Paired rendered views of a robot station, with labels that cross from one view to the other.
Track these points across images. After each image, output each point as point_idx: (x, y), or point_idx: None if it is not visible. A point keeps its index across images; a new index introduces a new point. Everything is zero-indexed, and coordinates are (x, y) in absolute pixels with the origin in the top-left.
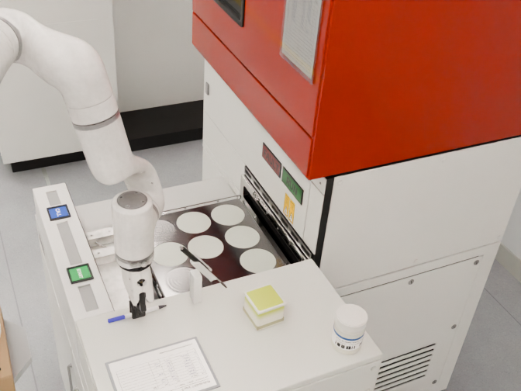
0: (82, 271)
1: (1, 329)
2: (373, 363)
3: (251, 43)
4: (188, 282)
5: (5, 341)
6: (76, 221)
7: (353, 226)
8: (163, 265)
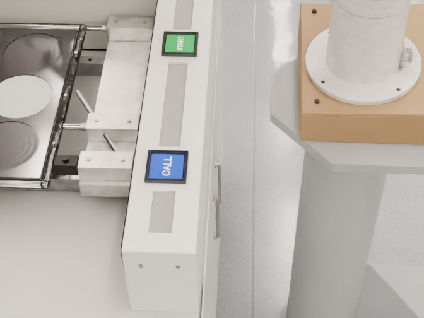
0: (175, 44)
1: (305, 62)
2: None
3: None
4: (31, 47)
5: (301, 43)
6: (143, 140)
7: None
8: (45, 81)
